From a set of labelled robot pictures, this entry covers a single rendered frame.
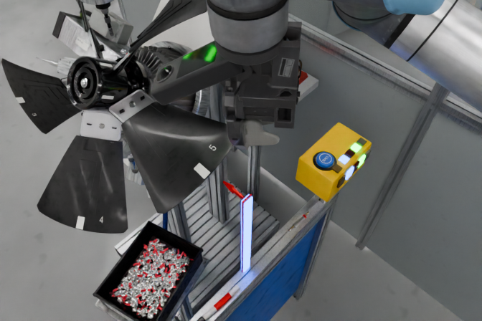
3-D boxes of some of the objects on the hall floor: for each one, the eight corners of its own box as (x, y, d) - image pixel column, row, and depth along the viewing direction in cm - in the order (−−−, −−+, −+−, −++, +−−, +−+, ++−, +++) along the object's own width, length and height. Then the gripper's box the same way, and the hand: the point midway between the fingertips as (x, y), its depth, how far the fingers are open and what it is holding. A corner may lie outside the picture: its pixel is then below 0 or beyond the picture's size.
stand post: (182, 246, 196) (149, 116, 125) (194, 258, 192) (168, 132, 121) (175, 252, 194) (137, 124, 123) (187, 264, 190) (156, 140, 119)
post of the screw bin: (194, 335, 171) (168, 255, 108) (200, 339, 170) (177, 260, 107) (190, 342, 169) (161, 265, 107) (196, 346, 168) (170, 270, 106)
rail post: (296, 288, 183) (323, 195, 123) (303, 294, 181) (335, 203, 121) (290, 294, 181) (315, 203, 121) (298, 301, 179) (326, 212, 119)
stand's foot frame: (214, 175, 221) (213, 167, 215) (278, 229, 201) (280, 221, 195) (117, 254, 193) (114, 246, 187) (181, 326, 173) (179, 320, 167)
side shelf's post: (252, 194, 214) (257, 73, 150) (257, 198, 212) (265, 78, 148) (247, 199, 212) (249, 79, 148) (252, 203, 210) (257, 84, 146)
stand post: (216, 215, 206) (199, 16, 117) (229, 226, 202) (221, 30, 113) (210, 221, 204) (186, 24, 115) (223, 232, 200) (209, 37, 111)
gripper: (298, 66, 37) (290, 177, 55) (303, 1, 42) (293, 122, 60) (206, 61, 38) (227, 172, 56) (220, -2, 43) (235, 119, 61)
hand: (241, 140), depth 57 cm, fingers closed
